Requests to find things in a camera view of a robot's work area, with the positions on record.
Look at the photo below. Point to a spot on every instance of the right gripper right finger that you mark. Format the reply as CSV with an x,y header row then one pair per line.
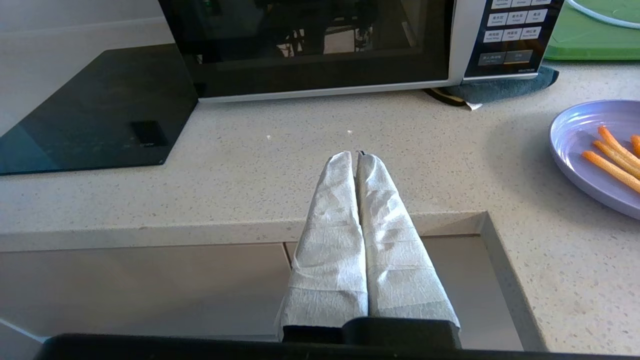
x,y
400,265

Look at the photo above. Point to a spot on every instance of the grey cloth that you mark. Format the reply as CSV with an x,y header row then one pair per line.
x,y
500,87

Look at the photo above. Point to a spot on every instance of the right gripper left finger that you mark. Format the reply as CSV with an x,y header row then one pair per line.
x,y
330,250

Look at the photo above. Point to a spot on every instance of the beige cabinet front panel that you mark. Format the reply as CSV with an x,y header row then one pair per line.
x,y
467,272

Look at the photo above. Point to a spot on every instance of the black induction cooktop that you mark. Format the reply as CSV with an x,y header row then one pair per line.
x,y
75,115

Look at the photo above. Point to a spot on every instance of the silver microwave oven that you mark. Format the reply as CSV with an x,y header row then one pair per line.
x,y
547,45

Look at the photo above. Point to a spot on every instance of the purple plate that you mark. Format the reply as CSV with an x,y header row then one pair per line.
x,y
575,145

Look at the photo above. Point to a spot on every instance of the green cutting board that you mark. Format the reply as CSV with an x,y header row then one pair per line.
x,y
580,42

